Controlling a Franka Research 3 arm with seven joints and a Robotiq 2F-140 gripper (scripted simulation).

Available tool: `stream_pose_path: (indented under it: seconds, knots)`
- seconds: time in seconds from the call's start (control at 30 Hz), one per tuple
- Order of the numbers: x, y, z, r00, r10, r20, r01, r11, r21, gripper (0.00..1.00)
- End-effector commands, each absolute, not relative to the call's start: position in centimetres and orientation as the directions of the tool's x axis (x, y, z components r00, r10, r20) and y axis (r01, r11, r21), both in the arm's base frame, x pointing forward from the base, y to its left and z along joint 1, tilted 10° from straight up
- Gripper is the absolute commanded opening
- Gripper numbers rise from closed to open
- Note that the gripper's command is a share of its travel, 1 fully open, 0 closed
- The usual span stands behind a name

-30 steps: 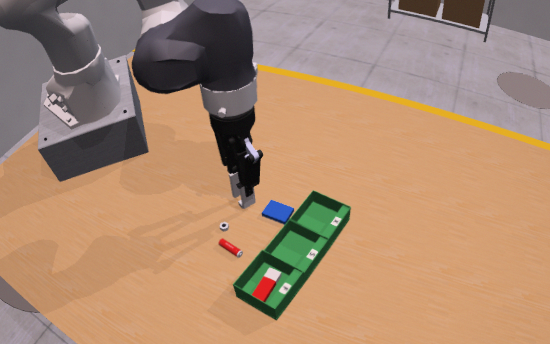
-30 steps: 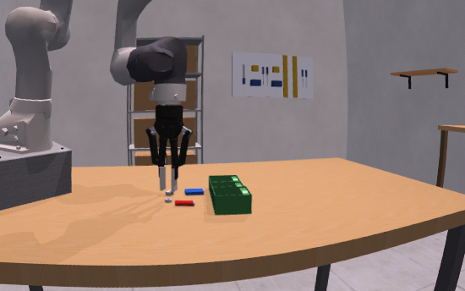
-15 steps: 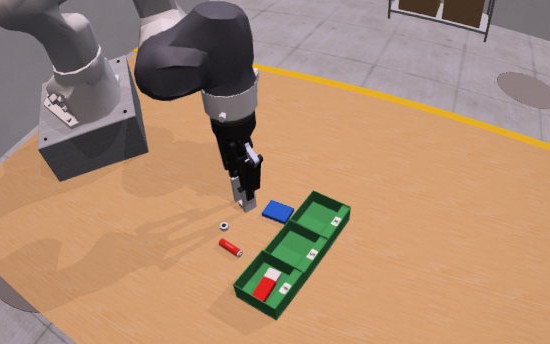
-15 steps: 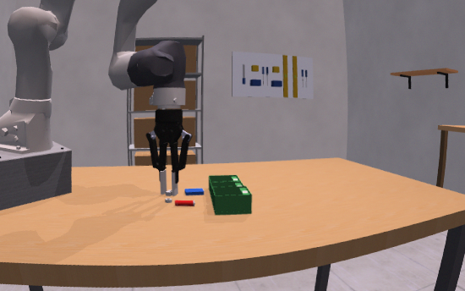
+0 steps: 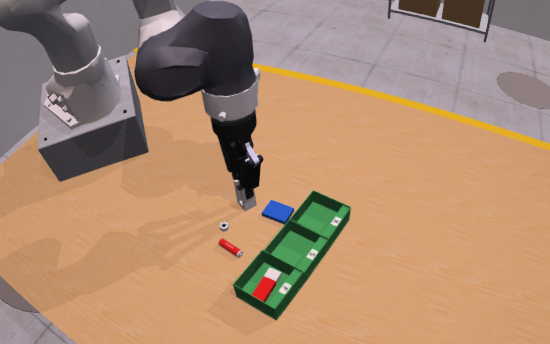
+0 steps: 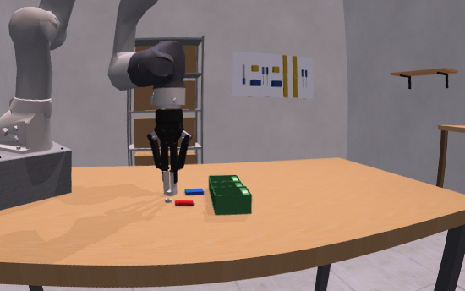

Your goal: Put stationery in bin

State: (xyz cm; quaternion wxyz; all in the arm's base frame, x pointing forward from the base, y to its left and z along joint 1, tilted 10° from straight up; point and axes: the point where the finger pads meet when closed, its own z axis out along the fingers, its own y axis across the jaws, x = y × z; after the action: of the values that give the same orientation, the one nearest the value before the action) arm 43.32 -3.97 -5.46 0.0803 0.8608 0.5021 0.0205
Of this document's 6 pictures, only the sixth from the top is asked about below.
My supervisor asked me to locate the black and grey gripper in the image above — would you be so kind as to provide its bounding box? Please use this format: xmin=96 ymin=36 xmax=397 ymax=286
xmin=147 ymin=109 xmax=192 ymax=195

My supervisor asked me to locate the green three-compartment bin rack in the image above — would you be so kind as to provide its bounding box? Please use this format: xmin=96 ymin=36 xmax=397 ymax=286
xmin=209 ymin=175 xmax=252 ymax=215

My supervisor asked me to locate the red aa battery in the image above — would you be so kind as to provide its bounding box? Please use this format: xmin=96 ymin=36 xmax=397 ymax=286
xmin=175 ymin=200 xmax=195 ymax=206

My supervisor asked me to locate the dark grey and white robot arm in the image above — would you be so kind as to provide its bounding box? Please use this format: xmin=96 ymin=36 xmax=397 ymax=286
xmin=0 ymin=0 xmax=185 ymax=154

